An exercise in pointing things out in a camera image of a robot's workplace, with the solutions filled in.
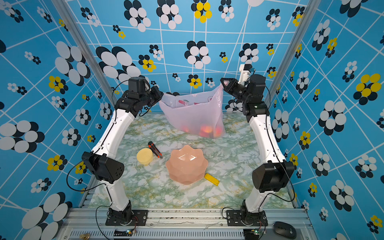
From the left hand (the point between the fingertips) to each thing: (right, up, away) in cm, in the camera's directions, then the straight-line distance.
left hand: (165, 90), depth 78 cm
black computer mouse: (+58, -67, -9) cm, 89 cm away
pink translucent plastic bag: (+18, -12, +7) cm, 22 cm away
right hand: (+28, +3, -8) cm, 30 cm away
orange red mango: (+23, -21, +11) cm, 33 cm away
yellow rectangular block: (+25, -50, +8) cm, 56 cm away
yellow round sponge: (-17, -38, +17) cm, 45 cm away
